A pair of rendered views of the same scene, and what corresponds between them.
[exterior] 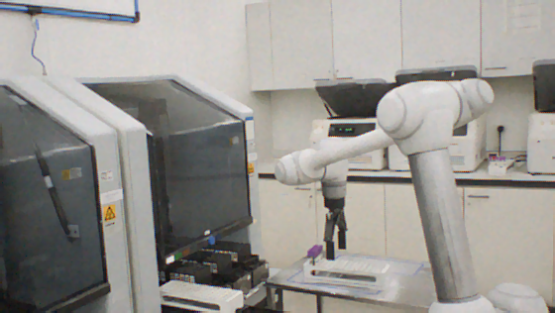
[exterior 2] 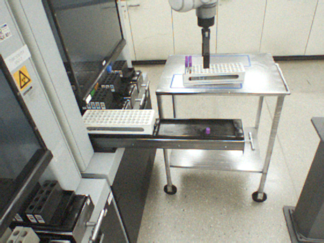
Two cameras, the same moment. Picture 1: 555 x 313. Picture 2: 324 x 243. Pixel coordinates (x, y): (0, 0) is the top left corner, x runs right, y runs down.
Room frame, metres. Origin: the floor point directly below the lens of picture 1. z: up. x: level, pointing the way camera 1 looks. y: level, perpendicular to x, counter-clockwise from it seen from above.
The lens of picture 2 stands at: (0.95, 0.27, 1.47)
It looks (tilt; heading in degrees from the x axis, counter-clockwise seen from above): 37 degrees down; 340
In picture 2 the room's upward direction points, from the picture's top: 7 degrees counter-clockwise
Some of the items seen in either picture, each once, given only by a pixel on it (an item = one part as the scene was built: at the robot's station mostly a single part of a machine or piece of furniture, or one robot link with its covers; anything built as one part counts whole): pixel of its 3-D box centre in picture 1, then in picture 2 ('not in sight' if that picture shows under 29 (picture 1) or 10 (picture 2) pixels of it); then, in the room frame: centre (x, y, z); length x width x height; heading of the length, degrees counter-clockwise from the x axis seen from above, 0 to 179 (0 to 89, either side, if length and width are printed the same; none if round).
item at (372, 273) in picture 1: (346, 272); (212, 74); (1.94, -0.39, 0.85); 0.30 x 0.10 x 0.06; 61
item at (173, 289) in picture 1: (198, 299); (118, 122); (1.83, 0.14, 0.83); 0.30 x 0.10 x 0.06; 58
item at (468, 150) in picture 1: (438, 117); not in sight; (3.89, -1.46, 1.24); 0.62 x 0.56 x 0.69; 149
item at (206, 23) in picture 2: (334, 209); (205, 26); (1.96, -0.36, 1.09); 0.08 x 0.07 x 0.09; 151
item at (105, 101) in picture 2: (200, 276); (106, 99); (2.00, 0.14, 0.85); 0.12 x 0.02 x 0.06; 149
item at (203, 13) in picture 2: (333, 188); (206, 9); (1.96, -0.36, 1.16); 0.09 x 0.09 x 0.06
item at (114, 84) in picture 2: (222, 264); (116, 83); (2.13, 0.06, 0.85); 0.12 x 0.02 x 0.06; 147
